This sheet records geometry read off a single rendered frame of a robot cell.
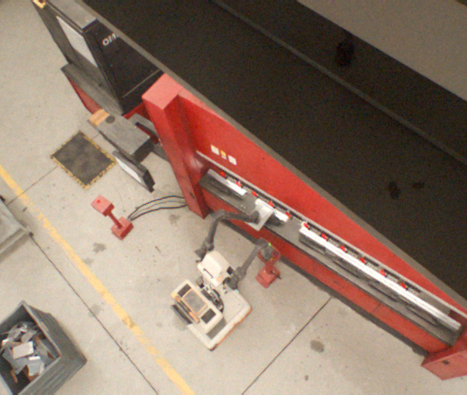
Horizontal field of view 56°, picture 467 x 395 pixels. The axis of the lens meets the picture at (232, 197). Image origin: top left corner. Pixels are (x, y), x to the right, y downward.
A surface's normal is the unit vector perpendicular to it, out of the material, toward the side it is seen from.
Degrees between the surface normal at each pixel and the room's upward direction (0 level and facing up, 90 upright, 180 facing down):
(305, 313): 0
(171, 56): 27
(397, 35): 90
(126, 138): 0
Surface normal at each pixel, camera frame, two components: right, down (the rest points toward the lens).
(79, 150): -0.09, -0.45
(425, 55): -0.71, 0.66
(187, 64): -0.40, -0.11
